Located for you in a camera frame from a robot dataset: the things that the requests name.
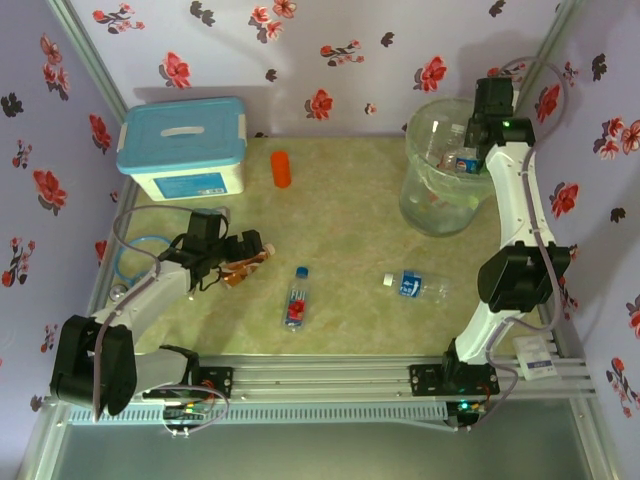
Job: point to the brown label bottle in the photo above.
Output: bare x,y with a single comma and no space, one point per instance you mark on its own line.
237,275

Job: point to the clear Pepsi bottle blue cap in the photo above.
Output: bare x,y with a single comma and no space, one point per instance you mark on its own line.
467,166

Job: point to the Fiji water bottle blue cap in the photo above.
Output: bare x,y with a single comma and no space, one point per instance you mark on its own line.
296,302

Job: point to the clear bin with green liner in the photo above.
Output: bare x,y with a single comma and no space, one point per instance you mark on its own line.
430,210

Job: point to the blue label bottle white cap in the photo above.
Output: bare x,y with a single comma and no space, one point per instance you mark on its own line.
410,283

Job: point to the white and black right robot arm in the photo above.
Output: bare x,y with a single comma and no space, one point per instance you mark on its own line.
515,200

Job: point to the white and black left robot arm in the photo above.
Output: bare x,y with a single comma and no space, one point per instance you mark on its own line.
150,295

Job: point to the orange plastic cylinder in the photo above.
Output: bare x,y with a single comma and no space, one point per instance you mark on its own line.
281,170

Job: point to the white storage box blue lid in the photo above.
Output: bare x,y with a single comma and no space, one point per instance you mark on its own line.
180,145

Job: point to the small green circuit board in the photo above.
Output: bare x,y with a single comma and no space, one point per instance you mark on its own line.
185,413

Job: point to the white packet with blue label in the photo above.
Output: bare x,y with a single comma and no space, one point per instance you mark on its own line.
537,367

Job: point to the black controller with light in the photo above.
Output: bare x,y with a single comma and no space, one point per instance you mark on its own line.
467,407

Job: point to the aluminium corner post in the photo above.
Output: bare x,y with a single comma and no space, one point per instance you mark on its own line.
550,40
87,55

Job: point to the aluminium side rail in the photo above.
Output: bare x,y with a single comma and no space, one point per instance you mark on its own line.
127,191
572,347

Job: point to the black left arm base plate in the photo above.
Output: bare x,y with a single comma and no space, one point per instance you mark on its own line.
220,382

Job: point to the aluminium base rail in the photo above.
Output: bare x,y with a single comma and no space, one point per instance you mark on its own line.
325,375

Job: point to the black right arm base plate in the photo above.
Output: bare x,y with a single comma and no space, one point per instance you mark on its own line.
425,380

